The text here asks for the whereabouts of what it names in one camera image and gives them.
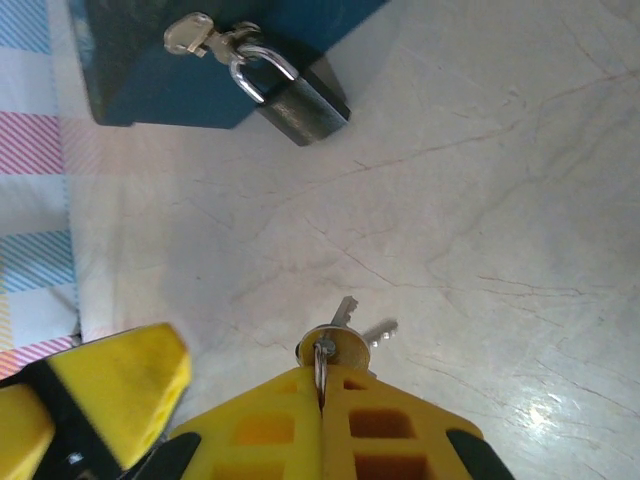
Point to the dark grey padlock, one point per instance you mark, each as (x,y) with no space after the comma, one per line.
(300,107)

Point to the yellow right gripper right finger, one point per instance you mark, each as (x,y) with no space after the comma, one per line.
(430,435)

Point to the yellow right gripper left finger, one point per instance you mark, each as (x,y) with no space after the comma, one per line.
(250,430)

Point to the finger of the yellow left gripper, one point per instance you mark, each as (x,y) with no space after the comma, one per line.
(120,380)

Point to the brass-headed key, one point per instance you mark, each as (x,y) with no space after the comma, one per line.
(347,350)

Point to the silver box hasp latch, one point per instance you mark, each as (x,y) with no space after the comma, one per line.
(192,35)

